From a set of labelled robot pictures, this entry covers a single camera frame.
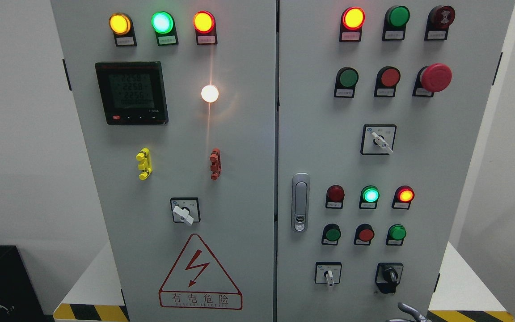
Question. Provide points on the yellow indicator lamp top left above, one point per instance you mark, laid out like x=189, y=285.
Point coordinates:
x=123, y=30

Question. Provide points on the grey left cabinet door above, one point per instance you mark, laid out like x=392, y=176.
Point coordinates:
x=237, y=210

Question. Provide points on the green push button top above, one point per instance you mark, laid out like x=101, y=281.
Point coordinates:
x=395, y=21

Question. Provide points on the silver door lock handle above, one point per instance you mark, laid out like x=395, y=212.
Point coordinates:
x=300, y=195

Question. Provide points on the red emergency stop button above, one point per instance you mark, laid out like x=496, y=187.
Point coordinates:
x=432, y=79

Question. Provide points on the red-rim yellow indicator lamp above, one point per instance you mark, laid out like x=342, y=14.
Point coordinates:
x=205, y=28

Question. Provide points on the green push button second row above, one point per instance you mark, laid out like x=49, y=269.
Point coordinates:
x=345, y=83

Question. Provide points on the black digital power meter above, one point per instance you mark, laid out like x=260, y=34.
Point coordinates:
x=132, y=93

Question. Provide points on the small white selector switch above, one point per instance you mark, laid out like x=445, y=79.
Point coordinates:
x=327, y=275

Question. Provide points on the grey cabinet door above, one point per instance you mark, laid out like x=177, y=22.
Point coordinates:
x=321, y=135
x=237, y=210

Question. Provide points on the red push button lower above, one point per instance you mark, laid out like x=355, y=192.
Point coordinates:
x=364, y=235

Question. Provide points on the red indicator lamp right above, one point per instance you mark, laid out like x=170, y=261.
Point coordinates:
x=403, y=197

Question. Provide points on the green push button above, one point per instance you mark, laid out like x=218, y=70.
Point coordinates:
x=331, y=235
x=395, y=21

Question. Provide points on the red electric hazard sticker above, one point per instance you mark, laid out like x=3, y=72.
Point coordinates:
x=197, y=280

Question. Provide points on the red lit lamp right door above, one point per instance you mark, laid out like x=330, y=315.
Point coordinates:
x=352, y=21

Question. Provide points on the red push button second row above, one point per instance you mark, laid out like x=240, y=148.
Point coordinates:
x=386, y=81

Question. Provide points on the black knob rotary switch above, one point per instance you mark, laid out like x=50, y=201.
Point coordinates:
x=388, y=276

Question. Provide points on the black box lower left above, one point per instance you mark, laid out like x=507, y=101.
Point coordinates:
x=18, y=301

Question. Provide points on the white platform with hazard stripes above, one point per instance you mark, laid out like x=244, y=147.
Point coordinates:
x=460, y=295

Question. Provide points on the green lit indicator lamp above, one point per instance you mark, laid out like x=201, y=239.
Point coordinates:
x=165, y=29

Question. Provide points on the dark red indicator lamp left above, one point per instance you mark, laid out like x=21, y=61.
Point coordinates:
x=335, y=196

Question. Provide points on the green lamp lower right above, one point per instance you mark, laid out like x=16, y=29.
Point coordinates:
x=396, y=235

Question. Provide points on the green push button lower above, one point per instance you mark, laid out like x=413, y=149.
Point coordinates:
x=331, y=235

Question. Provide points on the grey right cabinet door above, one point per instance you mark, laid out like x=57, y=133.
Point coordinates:
x=321, y=135

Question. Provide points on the green lit lamp middle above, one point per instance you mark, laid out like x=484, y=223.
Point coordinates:
x=369, y=197

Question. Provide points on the white handle selector switch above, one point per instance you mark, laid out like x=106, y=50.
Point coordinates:
x=185, y=210

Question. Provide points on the red black buzzer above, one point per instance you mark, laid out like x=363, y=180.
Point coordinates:
x=438, y=22

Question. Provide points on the white glowing lamp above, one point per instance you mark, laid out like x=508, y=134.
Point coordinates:
x=210, y=93

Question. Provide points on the white lever selector switch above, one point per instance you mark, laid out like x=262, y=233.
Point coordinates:
x=378, y=139

